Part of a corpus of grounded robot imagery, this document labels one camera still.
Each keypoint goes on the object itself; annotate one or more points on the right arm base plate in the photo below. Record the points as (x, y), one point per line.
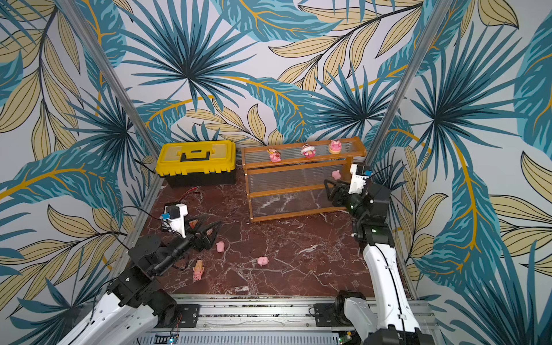
(332, 315)

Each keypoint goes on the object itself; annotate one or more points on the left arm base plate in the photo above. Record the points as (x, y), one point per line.
(185, 316)

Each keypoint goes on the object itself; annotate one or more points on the orange clear plastic shelf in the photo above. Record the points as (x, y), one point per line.
(295, 185)

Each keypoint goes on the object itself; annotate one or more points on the yellow black toolbox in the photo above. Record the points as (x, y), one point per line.
(198, 163)

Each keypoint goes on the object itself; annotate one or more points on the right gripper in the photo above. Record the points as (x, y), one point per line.
(343, 195)

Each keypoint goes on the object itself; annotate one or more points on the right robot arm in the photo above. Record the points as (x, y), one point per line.
(393, 321)

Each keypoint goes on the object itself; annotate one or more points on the pink round pig figure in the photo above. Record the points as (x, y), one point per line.
(335, 147)

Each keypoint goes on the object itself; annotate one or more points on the pink yellow figure toy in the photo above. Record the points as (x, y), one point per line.
(274, 155)

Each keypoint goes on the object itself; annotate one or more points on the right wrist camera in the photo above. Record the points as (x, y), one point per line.
(360, 178)

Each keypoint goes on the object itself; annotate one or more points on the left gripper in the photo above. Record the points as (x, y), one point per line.
(205, 241)

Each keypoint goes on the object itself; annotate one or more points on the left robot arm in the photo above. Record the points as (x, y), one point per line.
(134, 302)

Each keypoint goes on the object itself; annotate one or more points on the pink strawberry cake figure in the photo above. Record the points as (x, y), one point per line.
(308, 151)

